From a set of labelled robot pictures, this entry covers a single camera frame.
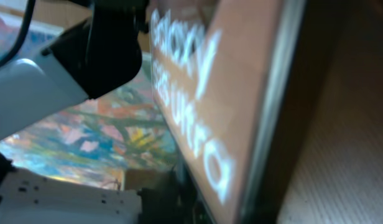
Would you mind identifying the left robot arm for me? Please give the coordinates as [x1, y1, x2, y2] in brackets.
[0, 1, 211, 223]

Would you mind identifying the colourful patterned floor mat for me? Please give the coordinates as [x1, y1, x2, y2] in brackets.
[0, 15, 178, 189]

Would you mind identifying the brown cardboard panel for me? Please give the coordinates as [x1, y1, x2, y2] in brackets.
[0, 0, 167, 190]

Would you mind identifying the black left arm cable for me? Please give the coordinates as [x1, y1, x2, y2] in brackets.
[0, 0, 37, 72]

